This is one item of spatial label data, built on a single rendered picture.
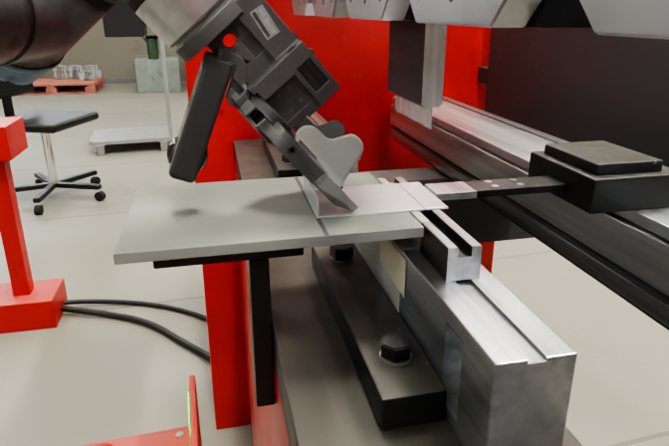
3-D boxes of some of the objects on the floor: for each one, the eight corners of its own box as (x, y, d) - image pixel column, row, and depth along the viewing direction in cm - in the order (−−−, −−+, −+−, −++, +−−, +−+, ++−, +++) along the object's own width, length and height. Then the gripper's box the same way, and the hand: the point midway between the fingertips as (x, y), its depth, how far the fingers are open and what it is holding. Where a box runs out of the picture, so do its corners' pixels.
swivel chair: (109, 179, 404) (89, 30, 370) (108, 208, 344) (83, 34, 311) (5, 189, 381) (-27, 31, 348) (-16, 222, 322) (-57, 35, 288)
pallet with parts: (105, 86, 895) (102, 64, 884) (99, 93, 816) (95, 69, 805) (20, 89, 863) (16, 66, 852) (5, 97, 784) (0, 71, 773)
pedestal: (3, 309, 229) (-40, 111, 202) (68, 303, 234) (34, 108, 208) (-14, 335, 211) (-65, 120, 184) (57, 328, 216) (17, 117, 189)
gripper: (254, -21, 42) (416, 172, 50) (243, -14, 53) (377, 141, 61) (171, 57, 42) (345, 236, 50) (178, 47, 54) (320, 194, 62)
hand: (334, 195), depth 55 cm, fingers open, 5 cm apart
